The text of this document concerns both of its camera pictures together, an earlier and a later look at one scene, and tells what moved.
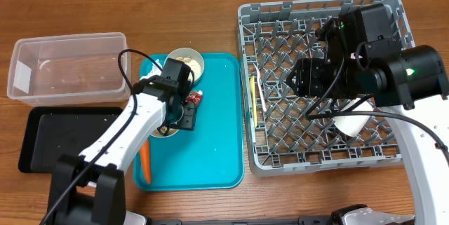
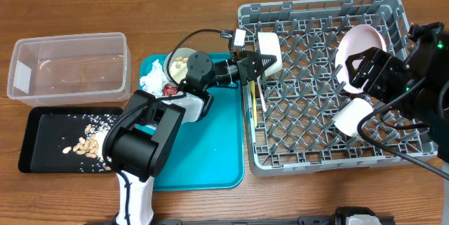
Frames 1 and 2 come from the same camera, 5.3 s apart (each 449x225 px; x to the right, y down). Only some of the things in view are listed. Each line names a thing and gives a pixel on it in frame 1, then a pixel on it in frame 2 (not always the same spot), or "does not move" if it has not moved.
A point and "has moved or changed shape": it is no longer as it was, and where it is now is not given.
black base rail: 245,221 does not move
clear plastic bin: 70,69 does not move
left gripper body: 189,118 -> 243,66
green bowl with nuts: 172,118 has moved or changed shape
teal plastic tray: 211,157 does not move
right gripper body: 316,78 -> 384,78
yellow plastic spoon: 252,92 does not move
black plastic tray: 51,132 does not move
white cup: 351,125 does not move
